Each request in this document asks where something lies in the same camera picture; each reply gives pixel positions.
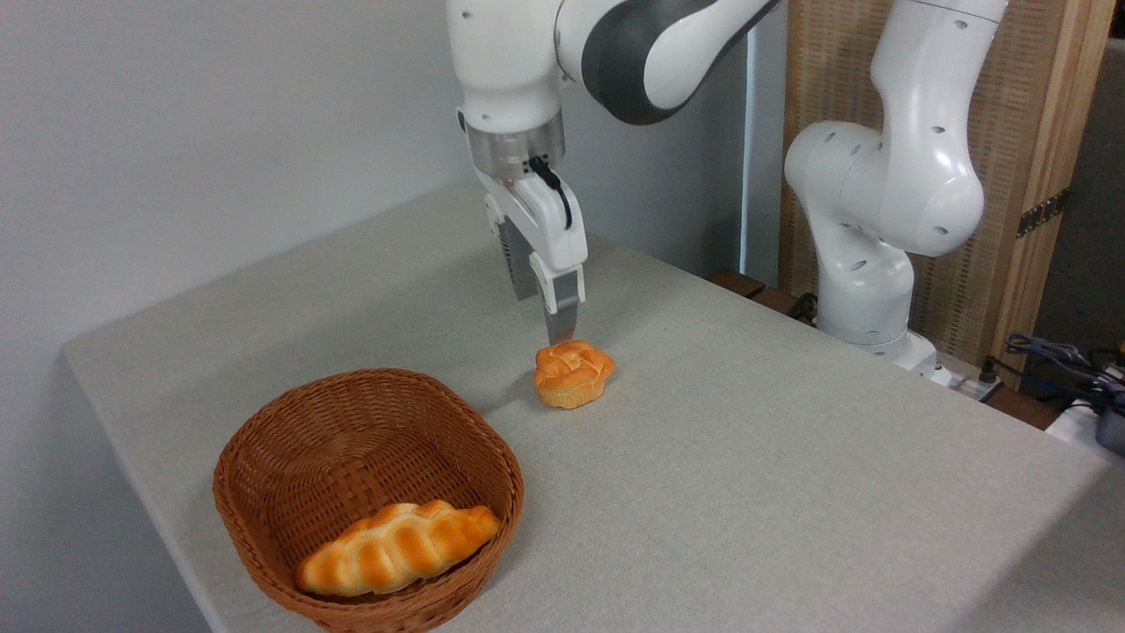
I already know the wooden woven screen panel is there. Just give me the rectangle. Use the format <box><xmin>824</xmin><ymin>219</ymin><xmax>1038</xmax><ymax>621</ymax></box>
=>
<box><xmin>778</xmin><ymin>0</ymin><xmax>1119</xmax><ymax>389</ymax></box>

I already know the brown wicker basket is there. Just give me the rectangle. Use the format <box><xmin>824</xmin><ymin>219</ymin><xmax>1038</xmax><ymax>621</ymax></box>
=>
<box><xmin>212</xmin><ymin>367</ymin><xmax>526</xmax><ymax>633</ymax></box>

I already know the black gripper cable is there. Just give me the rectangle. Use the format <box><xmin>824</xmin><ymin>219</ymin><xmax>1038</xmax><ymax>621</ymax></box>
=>
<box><xmin>526</xmin><ymin>156</ymin><xmax>575</xmax><ymax>230</ymax></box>

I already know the round orange bread bun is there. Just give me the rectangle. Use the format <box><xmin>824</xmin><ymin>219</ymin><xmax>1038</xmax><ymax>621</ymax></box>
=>
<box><xmin>533</xmin><ymin>339</ymin><xmax>617</xmax><ymax>411</ymax></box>

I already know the long braided bread loaf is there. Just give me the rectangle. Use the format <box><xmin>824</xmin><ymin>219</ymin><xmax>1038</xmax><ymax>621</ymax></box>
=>
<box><xmin>294</xmin><ymin>498</ymin><xmax>503</xmax><ymax>600</ymax></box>

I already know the dark grey partition panel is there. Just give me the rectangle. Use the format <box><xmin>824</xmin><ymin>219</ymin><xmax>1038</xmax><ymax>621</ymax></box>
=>
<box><xmin>1030</xmin><ymin>37</ymin><xmax>1125</xmax><ymax>357</ymax></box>

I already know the dark wooden bench slat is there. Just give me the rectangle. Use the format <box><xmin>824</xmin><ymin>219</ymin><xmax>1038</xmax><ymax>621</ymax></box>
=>
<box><xmin>709</xmin><ymin>270</ymin><xmax>767</xmax><ymax>301</ymax></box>
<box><xmin>748</xmin><ymin>287</ymin><xmax>818</xmax><ymax>328</ymax></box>

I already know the black metal hinge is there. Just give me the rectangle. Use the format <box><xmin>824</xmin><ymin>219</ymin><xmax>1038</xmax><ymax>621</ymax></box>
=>
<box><xmin>1016</xmin><ymin>186</ymin><xmax>1072</xmax><ymax>239</ymax></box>

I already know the tangled dark cable bundle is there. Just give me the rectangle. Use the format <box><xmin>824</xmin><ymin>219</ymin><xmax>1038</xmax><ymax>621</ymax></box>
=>
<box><xmin>1005</xmin><ymin>331</ymin><xmax>1125</xmax><ymax>416</ymax></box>

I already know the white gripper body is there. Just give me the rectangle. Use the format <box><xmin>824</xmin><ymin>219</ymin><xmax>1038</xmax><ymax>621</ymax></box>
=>
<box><xmin>478</xmin><ymin>171</ymin><xmax>589</xmax><ymax>274</ymax></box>

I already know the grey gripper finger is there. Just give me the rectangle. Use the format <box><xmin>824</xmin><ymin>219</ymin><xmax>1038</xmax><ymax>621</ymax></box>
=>
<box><xmin>497</xmin><ymin>216</ymin><xmax>540</xmax><ymax>302</ymax></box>
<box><xmin>528</xmin><ymin>252</ymin><xmax>586</xmax><ymax>346</ymax></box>

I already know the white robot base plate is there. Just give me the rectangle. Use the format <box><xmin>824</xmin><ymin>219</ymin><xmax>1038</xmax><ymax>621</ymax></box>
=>
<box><xmin>879</xmin><ymin>332</ymin><xmax>1005</xmax><ymax>404</ymax></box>

